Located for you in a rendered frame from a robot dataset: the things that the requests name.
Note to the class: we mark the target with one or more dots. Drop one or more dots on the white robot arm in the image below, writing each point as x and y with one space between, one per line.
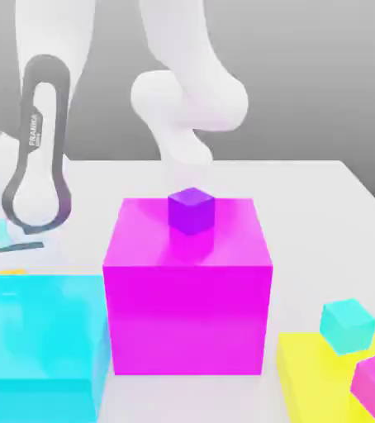
187 99

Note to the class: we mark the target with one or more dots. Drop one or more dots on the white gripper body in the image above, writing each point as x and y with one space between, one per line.
12 256

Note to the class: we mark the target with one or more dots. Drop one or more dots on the large cyan box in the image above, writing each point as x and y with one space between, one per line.
38 347

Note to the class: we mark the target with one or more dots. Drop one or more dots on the large yellow box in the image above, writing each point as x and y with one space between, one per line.
309 380

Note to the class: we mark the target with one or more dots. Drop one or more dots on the small purple cube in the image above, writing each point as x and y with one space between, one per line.
190 211

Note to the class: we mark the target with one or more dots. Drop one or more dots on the large magenta box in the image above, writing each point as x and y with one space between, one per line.
187 314

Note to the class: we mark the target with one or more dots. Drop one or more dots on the small orange cube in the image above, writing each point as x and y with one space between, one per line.
11 272

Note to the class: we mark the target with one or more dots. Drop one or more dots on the small turquoise cube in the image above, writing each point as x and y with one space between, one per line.
347 327

